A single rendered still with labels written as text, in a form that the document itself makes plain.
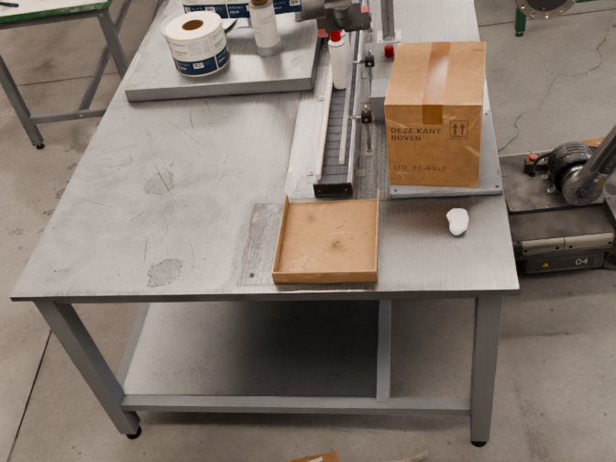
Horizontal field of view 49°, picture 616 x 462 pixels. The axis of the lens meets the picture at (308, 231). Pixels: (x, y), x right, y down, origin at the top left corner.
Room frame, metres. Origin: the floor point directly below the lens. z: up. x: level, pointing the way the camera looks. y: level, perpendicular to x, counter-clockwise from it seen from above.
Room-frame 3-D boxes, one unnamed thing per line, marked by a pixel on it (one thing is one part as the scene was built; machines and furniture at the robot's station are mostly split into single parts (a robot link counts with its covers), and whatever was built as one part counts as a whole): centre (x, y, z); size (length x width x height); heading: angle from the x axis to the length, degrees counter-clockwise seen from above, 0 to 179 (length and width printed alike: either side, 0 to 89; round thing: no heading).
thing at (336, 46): (1.91, -0.20, 0.98); 0.05 x 0.05 x 0.20
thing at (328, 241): (1.27, -0.05, 0.85); 0.30 x 0.26 x 0.04; 167
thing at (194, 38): (2.24, 0.26, 0.95); 0.20 x 0.20 x 0.14
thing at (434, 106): (1.52, -0.41, 0.99); 0.30 x 0.24 x 0.27; 160
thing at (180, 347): (2.16, -0.06, 0.40); 2.04 x 1.25 x 0.81; 167
